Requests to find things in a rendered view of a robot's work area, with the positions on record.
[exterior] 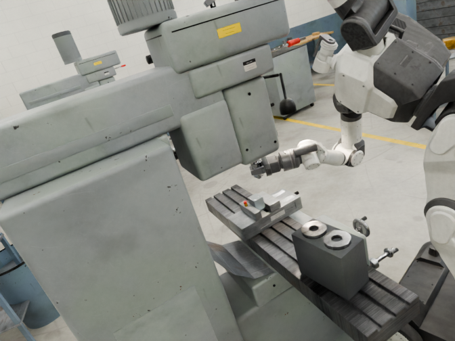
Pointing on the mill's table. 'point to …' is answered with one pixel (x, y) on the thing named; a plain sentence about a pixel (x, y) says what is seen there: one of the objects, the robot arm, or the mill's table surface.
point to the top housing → (216, 33)
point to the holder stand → (331, 257)
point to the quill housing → (252, 119)
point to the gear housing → (231, 70)
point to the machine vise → (244, 231)
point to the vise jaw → (271, 203)
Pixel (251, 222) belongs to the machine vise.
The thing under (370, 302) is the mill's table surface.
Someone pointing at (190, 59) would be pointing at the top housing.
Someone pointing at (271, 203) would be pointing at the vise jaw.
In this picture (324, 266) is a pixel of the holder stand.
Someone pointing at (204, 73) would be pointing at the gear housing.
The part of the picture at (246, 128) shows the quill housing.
